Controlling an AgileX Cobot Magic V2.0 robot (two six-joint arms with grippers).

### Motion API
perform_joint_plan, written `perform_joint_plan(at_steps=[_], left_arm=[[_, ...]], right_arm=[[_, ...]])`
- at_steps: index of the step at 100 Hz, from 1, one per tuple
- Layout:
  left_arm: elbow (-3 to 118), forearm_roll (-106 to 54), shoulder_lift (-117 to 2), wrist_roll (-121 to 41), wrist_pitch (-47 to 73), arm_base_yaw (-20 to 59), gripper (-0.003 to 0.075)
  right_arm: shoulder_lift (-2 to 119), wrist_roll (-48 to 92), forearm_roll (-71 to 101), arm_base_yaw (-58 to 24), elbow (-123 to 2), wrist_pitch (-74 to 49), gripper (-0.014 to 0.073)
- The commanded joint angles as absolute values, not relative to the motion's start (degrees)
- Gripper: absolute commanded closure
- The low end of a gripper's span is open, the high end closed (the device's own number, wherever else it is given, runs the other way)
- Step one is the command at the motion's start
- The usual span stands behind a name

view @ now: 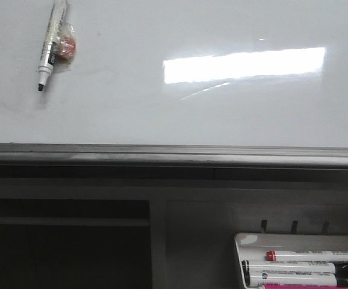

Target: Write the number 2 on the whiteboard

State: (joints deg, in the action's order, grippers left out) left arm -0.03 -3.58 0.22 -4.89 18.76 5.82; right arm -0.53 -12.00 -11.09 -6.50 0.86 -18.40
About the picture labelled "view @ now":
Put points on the black-capped whiteboard marker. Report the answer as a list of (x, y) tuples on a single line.
[(294, 267), (255, 279)]

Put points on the upper black-capped whiteboard marker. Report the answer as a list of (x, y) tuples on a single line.
[(294, 267)]

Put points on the lower black-capped whiteboard marker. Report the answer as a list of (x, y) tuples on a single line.
[(255, 279)]

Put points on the red magnet taped to marker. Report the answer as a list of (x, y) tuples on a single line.
[(66, 42)]

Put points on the red-capped whiteboard marker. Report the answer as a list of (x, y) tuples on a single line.
[(331, 256)]

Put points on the white whiteboard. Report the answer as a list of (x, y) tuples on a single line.
[(233, 73)]

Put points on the pink whiteboard marker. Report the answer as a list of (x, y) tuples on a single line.
[(297, 287)]

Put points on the white marker tray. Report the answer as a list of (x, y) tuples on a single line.
[(253, 246)]

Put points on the white black-tipped whiteboard marker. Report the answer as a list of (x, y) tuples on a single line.
[(51, 41)]

